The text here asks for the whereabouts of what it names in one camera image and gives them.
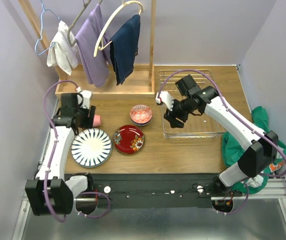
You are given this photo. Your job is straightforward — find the navy blue cloth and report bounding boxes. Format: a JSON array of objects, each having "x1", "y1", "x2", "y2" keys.
[{"x1": 110, "y1": 14, "x2": 141, "y2": 85}]

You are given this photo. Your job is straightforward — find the metal wire dish rack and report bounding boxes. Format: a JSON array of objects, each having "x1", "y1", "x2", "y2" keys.
[{"x1": 156, "y1": 69, "x2": 226, "y2": 139}]

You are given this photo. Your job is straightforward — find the aluminium rail frame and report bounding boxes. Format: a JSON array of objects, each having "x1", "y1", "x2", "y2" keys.
[{"x1": 11, "y1": 64, "x2": 286, "y2": 240}]

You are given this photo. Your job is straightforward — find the blue wire hanger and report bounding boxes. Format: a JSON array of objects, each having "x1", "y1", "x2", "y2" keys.
[{"x1": 34, "y1": 0, "x2": 60, "y2": 56}]

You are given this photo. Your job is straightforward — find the green cloth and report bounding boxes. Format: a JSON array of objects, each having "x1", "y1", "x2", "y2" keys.
[{"x1": 221, "y1": 106, "x2": 286, "y2": 194}]

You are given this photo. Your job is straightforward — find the pink cup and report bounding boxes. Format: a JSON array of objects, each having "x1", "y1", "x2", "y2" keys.
[{"x1": 92, "y1": 114, "x2": 101, "y2": 128}]

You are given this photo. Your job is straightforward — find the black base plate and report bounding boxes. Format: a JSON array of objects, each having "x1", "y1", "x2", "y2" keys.
[{"x1": 75, "y1": 173, "x2": 232, "y2": 214}]

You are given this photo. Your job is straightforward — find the white cloth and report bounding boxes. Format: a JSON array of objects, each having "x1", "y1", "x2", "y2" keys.
[{"x1": 46, "y1": 21, "x2": 78, "y2": 76}]

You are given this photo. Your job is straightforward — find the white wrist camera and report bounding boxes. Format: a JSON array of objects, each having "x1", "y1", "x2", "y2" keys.
[
  {"x1": 155, "y1": 91, "x2": 174, "y2": 111},
  {"x1": 76, "y1": 87, "x2": 93, "y2": 110}
]

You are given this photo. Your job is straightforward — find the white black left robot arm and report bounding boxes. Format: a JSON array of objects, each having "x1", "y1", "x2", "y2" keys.
[{"x1": 25, "y1": 90, "x2": 95, "y2": 218}]

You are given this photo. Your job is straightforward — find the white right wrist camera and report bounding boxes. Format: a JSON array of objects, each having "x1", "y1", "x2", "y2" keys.
[{"x1": 155, "y1": 91, "x2": 174, "y2": 111}]

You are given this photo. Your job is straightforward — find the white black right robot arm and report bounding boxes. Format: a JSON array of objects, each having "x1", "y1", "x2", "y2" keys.
[{"x1": 155, "y1": 75, "x2": 279, "y2": 196}]

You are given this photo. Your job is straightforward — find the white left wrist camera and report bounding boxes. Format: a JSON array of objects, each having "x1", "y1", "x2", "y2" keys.
[{"x1": 76, "y1": 87, "x2": 93, "y2": 110}]

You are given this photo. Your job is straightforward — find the cream wooden hanger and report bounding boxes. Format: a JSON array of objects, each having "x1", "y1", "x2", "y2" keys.
[{"x1": 93, "y1": 0, "x2": 144, "y2": 58}]

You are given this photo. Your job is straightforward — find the purple cloth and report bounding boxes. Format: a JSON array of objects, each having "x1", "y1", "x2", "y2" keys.
[{"x1": 76, "y1": 4, "x2": 112, "y2": 88}]

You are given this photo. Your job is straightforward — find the red white patterned bowl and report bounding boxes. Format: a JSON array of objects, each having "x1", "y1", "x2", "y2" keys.
[{"x1": 129, "y1": 104, "x2": 153, "y2": 126}]

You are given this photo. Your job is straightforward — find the red floral plate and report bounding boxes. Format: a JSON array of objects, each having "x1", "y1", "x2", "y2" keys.
[{"x1": 113, "y1": 125, "x2": 145, "y2": 154}]

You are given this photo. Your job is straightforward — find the wooden clothes rack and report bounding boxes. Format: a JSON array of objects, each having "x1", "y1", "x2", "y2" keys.
[{"x1": 18, "y1": 0, "x2": 156, "y2": 98}]

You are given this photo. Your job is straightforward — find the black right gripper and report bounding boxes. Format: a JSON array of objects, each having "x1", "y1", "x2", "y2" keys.
[{"x1": 163, "y1": 96, "x2": 193, "y2": 130}]

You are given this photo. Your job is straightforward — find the grey hanger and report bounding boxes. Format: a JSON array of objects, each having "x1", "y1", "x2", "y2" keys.
[{"x1": 67, "y1": 0, "x2": 92, "y2": 47}]

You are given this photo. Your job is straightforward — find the white blue striped plate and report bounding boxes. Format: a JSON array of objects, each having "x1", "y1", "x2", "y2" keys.
[{"x1": 71, "y1": 128, "x2": 113, "y2": 168}]

